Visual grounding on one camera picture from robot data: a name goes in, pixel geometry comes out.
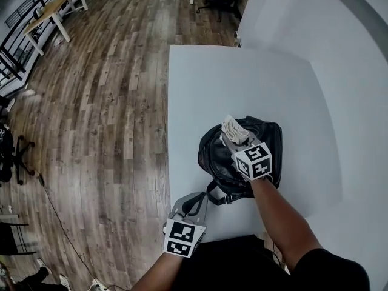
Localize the person's left forearm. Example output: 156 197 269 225
130 250 186 291

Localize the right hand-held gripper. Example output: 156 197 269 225
222 135 279 189

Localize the black equipment pile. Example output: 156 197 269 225
0 122 16 183

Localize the black floor cable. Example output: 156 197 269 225
38 174 98 284

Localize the wooden desk with white legs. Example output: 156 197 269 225
23 0 89 56

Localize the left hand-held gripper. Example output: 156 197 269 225
163 192 209 259

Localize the person's black shirt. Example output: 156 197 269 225
178 234 370 291

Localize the beige cloth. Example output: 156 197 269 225
220 115 251 147

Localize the black leather backpack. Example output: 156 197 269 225
198 116 283 206

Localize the black swivel chair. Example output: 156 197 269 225
12 135 36 184

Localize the person's right forearm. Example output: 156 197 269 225
249 179 324 274

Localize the black folding chair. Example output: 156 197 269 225
0 221 37 256

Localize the black metal railing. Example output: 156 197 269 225
0 0 73 87

